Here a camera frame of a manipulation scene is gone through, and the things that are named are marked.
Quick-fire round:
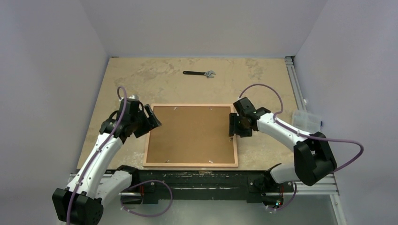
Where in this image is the black adjustable wrench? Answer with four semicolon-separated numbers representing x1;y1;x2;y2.
183;70;216;78

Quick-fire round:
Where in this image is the pink picture frame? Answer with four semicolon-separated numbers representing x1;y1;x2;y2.
142;103;239;168

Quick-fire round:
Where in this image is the clear plastic parts box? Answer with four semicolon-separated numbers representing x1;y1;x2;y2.
292;110;321;134

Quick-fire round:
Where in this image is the aluminium rail frame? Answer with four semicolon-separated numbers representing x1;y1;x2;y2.
77;57;347;225

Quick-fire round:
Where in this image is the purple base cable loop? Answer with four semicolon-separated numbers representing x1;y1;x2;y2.
120;179;174;218

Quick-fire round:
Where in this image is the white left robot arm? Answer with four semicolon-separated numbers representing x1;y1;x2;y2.
52;98;161;225

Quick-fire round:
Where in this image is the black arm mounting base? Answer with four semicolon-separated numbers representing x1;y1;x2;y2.
117;165;294;204

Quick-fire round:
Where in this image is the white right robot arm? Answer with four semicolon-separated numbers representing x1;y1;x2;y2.
229;97;337;191

